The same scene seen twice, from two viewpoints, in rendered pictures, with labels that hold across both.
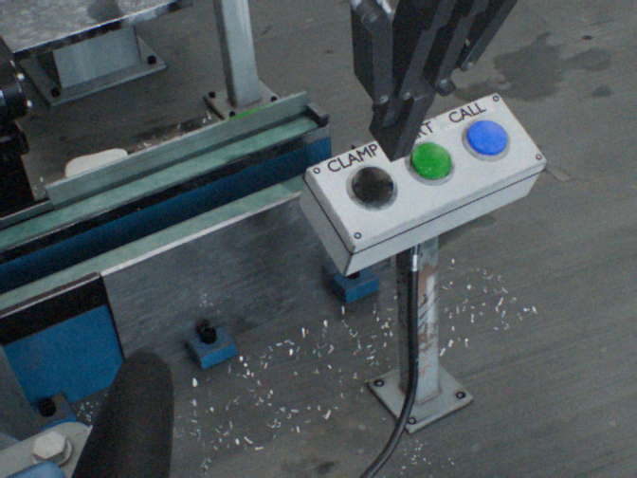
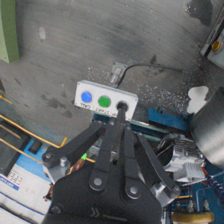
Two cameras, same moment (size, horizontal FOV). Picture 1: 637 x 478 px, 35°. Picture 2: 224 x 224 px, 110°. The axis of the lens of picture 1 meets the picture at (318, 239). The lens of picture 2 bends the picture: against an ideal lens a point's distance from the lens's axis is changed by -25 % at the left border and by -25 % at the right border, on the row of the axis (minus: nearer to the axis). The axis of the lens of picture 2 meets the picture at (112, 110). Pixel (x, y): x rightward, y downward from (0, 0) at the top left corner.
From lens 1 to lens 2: 0.50 m
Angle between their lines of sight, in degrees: 20
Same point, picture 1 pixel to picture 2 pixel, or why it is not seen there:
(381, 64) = (150, 151)
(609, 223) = (63, 71)
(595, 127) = (51, 88)
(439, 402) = (118, 65)
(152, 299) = (142, 115)
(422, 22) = (134, 163)
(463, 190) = (103, 90)
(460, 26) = (109, 146)
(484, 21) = (90, 137)
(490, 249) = not seen: hidden behind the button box
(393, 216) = (124, 97)
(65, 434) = not seen: outside the picture
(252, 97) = not seen: hidden behind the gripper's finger
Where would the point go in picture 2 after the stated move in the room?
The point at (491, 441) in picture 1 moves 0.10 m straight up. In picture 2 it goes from (118, 52) to (113, 59)
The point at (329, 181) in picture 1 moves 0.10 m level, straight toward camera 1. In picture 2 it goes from (129, 115) to (160, 95)
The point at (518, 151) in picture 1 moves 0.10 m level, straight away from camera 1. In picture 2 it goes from (82, 89) to (64, 102)
